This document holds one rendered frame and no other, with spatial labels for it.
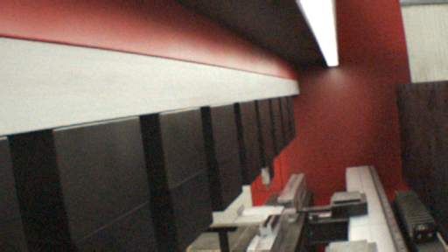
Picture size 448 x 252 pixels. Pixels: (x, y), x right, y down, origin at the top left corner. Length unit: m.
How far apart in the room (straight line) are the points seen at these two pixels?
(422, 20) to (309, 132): 6.86
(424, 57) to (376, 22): 6.59
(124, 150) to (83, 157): 0.07
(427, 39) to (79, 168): 8.58
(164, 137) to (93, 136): 0.15
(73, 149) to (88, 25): 0.11
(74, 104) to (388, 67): 1.92
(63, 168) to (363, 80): 1.92
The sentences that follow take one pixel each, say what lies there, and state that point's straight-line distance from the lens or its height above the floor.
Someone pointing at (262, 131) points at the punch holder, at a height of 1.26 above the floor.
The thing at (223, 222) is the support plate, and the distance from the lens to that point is 1.32.
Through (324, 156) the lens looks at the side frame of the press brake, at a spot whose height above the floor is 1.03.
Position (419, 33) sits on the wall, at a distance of 8.80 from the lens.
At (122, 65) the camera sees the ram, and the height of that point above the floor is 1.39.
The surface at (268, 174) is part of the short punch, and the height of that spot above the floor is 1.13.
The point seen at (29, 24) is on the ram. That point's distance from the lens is 0.32.
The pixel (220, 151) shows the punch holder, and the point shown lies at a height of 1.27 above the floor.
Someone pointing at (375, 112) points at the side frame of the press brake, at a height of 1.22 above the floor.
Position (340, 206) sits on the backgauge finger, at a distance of 1.29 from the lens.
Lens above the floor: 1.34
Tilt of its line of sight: 3 degrees down
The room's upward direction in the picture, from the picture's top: 7 degrees counter-clockwise
